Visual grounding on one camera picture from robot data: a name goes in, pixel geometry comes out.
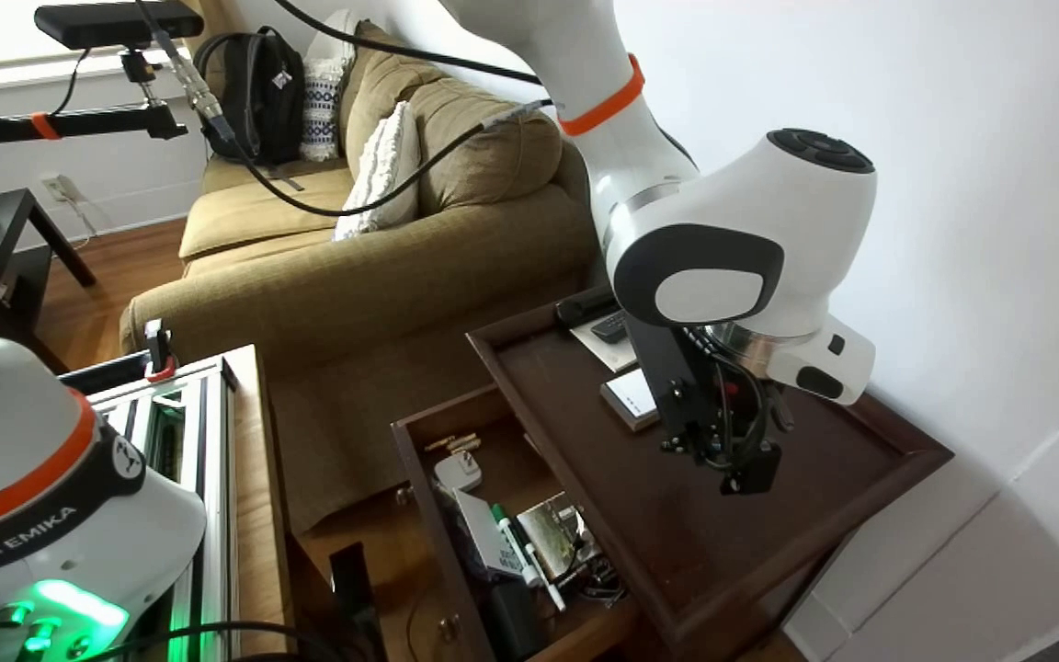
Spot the olive couch cushion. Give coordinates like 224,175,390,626
338,49,571,230

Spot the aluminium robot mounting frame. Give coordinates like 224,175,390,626
60,343,297,662

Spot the white wall outlet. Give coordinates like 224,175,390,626
41,171,82,208

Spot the green capped white marker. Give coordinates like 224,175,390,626
487,500,571,617

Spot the silver metal tin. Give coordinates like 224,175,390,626
514,494,593,581

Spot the beige notepad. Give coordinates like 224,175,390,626
571,321,646,375

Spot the patterned white blue cloth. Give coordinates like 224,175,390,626
297,44,353,167

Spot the long black remote control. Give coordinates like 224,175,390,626
553,286,620,331

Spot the black side table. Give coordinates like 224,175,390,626
0,188,101,348

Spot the tan fabric couch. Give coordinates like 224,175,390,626
117,49,603,386

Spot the black and red clamp knob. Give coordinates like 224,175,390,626
139,317,180,386

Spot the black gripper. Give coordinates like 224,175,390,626
633,317,796,500

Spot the dark wooden tray table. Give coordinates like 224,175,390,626
462,289,956,654

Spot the open wooden drawer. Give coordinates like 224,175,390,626
386,381,646,662

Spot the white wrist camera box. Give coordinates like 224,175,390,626
744,311,878,413

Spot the grey remote control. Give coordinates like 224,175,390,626
588,311,640,348

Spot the white paper note pad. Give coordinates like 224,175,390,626
598,365,661,436

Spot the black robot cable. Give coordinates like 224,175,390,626
134,0,560,225

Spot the white power adapter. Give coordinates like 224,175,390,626
429,448,487,496

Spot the black boom with orange tape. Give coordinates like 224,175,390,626
0,104,191,166

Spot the white throw pillow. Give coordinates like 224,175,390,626
330,98,428,246

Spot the black backpack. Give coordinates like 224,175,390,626
191,25,310,167

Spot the black stereo camera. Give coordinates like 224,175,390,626
32,0,206,53

